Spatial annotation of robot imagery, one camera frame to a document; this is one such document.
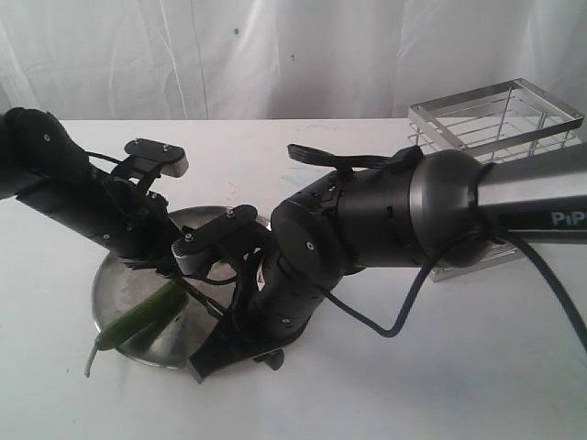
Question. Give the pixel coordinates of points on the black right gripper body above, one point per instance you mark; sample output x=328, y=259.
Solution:
x=272, y=304

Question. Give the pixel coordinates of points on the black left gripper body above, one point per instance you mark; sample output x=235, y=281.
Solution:
x=140, y=224

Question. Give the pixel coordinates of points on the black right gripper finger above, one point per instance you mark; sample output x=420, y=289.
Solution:
x=273, y=359
x=224, y=347

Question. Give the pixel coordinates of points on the green cucumber with stem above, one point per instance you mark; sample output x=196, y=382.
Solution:
x=160, y=307

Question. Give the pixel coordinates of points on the black handled serrated knife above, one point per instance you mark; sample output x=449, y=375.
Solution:
x=213, y=308

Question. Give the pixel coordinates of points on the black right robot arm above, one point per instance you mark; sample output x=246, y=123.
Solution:
x=358, y=217

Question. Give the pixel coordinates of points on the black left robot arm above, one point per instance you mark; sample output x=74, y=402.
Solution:
x=44, y=169

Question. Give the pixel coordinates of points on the round steel plate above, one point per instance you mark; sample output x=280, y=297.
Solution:
x=170, y=342

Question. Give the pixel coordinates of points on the white backdrop curtain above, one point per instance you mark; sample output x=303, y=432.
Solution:
x=280, y=59

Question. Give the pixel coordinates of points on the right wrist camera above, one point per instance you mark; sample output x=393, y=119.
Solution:
x=211, y=233

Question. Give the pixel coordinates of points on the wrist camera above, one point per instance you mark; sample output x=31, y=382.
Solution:
x=211, y=233
x=147, y=160

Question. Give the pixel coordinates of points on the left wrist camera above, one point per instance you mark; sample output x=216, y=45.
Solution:
x=147, y=160

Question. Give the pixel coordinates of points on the wire mesh utensil holder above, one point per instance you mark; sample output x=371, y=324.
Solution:
x=503, y=157

